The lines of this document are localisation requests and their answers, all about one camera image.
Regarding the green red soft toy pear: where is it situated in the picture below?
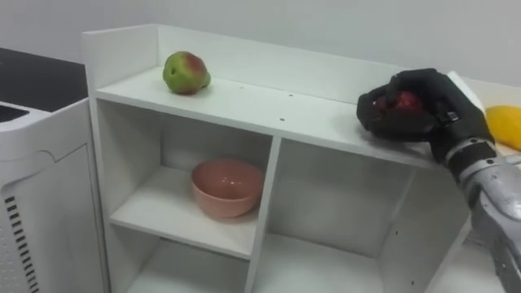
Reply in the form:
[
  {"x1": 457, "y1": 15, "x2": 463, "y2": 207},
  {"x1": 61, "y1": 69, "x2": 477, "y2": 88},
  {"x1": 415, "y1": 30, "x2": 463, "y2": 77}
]
[{"x1": 162, "y1": 50, "x2": 212, "y2": 96}]

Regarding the white shelf unit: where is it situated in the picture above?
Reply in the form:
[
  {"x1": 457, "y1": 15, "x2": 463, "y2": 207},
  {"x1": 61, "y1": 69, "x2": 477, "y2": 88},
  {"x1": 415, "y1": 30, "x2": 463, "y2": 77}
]
[{"x1": 80, "y1": 23, "x2": 486, "y2": 293}]

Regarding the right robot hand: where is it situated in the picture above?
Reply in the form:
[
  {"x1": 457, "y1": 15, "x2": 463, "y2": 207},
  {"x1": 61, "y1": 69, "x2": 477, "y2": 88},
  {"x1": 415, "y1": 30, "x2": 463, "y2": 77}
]
[{"x1": 356, "y1": 68, "x2": 497, "y2": 164}]

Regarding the red soft toy fruit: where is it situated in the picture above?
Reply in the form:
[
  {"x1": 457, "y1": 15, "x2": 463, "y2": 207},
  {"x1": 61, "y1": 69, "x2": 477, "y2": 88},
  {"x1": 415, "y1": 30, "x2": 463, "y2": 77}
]
[{"x1": 374, "y1": 90, "x2": 426, "y2": 113}]

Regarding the yellow soft toy fruit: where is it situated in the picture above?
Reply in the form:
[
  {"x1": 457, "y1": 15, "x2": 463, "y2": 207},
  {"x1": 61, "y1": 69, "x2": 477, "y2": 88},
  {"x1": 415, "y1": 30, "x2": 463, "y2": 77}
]
[{"x1": 484, "y1": 104, "x2": 521, "y2": 152}]

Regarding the pink bowl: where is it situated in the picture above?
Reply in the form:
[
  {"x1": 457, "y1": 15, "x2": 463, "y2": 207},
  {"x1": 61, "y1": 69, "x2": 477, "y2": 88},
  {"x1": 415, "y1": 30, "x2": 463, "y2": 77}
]
[{"x1": 190, "y1": 158, "x2": 265, "y2": 219}]

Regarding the white appliance with vents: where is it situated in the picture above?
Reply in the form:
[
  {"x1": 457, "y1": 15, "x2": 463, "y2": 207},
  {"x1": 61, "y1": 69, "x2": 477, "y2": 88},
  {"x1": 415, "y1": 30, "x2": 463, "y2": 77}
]
[{"x1": 0, "y1": 96, "x2": 110, "y2": 293}]

